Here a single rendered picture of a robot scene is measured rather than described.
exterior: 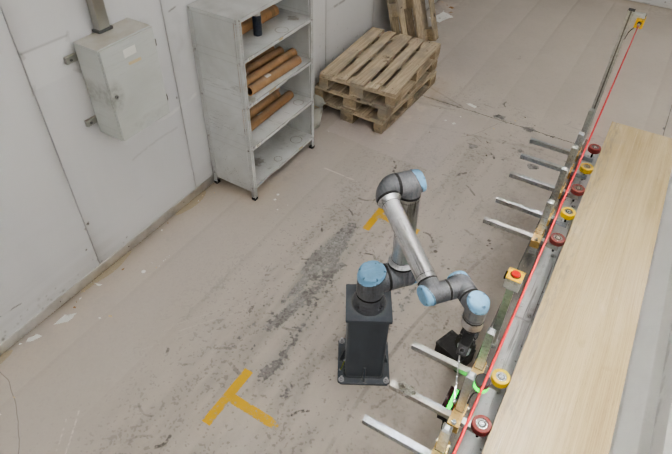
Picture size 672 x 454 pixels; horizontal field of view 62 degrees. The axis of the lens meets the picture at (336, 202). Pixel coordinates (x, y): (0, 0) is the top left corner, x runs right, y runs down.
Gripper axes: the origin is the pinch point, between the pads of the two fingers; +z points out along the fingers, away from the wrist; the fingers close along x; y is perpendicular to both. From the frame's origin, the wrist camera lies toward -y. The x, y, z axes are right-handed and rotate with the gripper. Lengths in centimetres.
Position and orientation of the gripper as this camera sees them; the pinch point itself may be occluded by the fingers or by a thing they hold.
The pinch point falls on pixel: (461, 355)
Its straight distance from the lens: 261.2
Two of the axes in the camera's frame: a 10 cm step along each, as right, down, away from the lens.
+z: -0.2, 7.5, 6.6
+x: -8.6, -3.5, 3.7
